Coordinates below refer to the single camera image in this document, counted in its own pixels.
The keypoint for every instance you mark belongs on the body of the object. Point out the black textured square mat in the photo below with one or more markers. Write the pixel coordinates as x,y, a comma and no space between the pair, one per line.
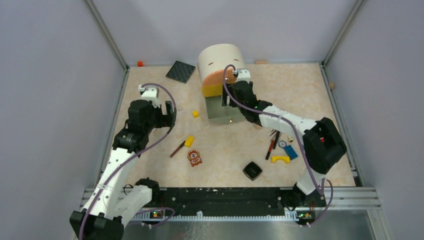
180,72

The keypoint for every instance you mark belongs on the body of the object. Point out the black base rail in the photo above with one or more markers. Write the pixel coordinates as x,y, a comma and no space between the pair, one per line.
233,201

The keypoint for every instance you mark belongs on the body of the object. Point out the yellow arch block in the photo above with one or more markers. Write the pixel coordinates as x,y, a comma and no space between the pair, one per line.
285,159

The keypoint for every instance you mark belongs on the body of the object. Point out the round small watch dial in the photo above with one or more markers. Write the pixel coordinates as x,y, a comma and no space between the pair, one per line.
282,144

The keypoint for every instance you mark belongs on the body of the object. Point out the blue rectangular block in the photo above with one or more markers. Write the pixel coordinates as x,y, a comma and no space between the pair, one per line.
291,153

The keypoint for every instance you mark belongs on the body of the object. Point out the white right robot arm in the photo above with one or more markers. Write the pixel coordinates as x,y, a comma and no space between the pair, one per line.
320,143

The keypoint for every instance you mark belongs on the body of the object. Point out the yellow rectangular block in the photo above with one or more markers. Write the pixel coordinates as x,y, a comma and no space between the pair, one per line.
189,141

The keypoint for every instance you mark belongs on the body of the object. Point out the small yellow cube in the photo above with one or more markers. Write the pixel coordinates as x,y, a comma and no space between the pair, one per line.
195,114

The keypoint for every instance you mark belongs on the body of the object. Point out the beige makeup sponge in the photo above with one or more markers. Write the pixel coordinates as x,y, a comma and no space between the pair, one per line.
257,126

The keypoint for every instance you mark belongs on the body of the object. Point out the grey bottom drawer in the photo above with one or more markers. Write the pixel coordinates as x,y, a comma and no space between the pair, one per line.
222,115

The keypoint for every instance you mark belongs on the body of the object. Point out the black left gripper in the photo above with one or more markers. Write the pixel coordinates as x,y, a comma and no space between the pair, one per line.
165,120

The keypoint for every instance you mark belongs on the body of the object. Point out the black square compact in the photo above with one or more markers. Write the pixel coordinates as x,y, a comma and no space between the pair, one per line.
252,171

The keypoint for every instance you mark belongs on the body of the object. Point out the red owl number puzzle piece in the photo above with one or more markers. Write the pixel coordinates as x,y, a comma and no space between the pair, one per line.
194,158

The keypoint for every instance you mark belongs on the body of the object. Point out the wooden block at back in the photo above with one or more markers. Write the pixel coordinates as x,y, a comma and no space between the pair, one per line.
261,62

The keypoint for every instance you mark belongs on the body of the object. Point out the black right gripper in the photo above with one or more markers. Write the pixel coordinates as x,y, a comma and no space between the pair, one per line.
225,98

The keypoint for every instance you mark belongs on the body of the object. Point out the dark red lip gloss tube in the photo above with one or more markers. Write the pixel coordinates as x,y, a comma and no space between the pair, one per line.
177,149

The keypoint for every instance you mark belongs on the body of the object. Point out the black makeup brush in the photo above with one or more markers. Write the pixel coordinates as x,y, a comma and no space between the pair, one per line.
275,138

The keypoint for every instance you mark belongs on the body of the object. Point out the cream round drawer organizer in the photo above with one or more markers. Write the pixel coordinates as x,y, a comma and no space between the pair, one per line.
211,64

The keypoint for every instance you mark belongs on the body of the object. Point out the red black pen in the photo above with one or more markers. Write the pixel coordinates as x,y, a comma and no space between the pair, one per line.
270,148

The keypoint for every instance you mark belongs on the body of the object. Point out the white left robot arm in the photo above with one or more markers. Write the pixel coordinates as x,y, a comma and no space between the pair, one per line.
104,216

